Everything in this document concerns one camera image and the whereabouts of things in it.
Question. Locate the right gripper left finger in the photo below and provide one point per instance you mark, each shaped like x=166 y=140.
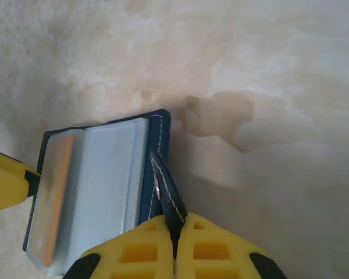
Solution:
x=128 y=250

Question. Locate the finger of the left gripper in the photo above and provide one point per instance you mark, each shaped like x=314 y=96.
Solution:
x=5 y=189
x=5 y=161

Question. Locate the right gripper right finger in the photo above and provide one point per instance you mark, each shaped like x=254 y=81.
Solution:
x=221 y=250

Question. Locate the grey card with orange edge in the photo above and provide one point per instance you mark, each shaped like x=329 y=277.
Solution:
x=51 y=189

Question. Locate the blue leather card holder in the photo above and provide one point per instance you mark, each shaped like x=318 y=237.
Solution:
x=104 y=174

